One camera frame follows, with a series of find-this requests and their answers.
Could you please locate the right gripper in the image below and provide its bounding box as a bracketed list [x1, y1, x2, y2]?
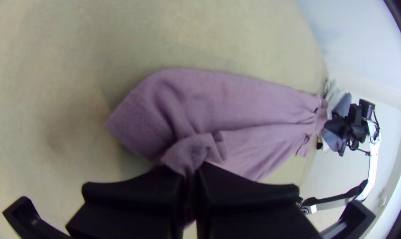
[325, 114, 353, 157]

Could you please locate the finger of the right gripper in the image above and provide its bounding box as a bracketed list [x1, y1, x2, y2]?
[195, 162, 324, 239]

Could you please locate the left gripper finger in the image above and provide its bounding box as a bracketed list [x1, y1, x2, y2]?
[66, 164, 196, 239]

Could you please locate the pink t-shirt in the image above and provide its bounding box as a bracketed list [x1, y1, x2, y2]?
[104, 67, 329, 230]

